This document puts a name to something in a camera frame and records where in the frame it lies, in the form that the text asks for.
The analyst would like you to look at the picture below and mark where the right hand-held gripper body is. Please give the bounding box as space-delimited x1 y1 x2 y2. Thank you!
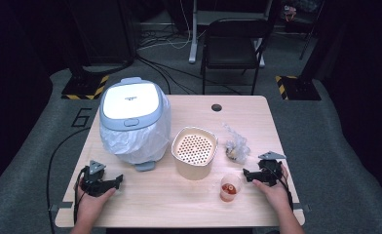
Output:
257 150 287 187

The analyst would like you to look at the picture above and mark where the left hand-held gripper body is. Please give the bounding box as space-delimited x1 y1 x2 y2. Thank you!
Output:
80 159 115 198

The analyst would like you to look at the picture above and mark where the clear plastic bag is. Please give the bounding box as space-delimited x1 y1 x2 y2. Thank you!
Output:
222 122 251 165

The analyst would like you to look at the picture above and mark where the white plastic bin liner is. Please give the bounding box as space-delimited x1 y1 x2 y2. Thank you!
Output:
99 100 172 165

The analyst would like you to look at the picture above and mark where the beige strainer container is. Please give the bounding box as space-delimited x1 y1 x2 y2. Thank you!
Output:
171 126 219 181

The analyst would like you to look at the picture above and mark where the white and grey pedal bin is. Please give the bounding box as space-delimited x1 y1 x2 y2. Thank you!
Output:
98 76 172 173

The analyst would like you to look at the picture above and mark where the person's right hand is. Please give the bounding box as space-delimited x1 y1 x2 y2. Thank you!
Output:
251 164 294 214

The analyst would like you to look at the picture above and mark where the person's left hand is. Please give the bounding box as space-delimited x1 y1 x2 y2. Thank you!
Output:
76 186 117 222

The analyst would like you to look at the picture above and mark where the clear cup with red liquid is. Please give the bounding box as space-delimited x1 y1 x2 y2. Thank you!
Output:
219 174 243 203

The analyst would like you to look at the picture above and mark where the grey tape strip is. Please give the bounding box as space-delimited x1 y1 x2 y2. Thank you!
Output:
292 203 311 214
49 201 74 213

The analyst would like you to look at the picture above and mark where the black hazard-striped stand base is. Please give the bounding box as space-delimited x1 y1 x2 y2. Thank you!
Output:
275 75 323 101
60 74 110 100

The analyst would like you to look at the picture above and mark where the black folding chair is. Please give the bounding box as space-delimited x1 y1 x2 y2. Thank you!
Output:
200 18 273 96

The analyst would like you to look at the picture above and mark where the left hand-held gripper cable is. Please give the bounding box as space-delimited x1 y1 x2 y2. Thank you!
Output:
73 170 86 225

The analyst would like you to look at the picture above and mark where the hand-held gripper cable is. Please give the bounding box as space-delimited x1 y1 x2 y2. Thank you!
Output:
73 170 86 225
276 167 294 213

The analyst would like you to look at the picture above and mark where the right hand-held gripper cable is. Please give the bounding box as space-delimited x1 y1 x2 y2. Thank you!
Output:
276 167 294 213

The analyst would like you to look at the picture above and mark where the black floor cable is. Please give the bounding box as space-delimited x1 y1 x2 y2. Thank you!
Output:
46 127 92 234

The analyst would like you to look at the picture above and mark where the bundle of black floor cables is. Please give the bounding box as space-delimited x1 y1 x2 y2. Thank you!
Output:
134 55 242 96

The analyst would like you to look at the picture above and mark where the white metal desk frame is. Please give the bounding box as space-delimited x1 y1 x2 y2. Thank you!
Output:
188 0 273 68

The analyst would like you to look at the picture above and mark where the white floor cable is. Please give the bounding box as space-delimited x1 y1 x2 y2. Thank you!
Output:
136 0 193 52

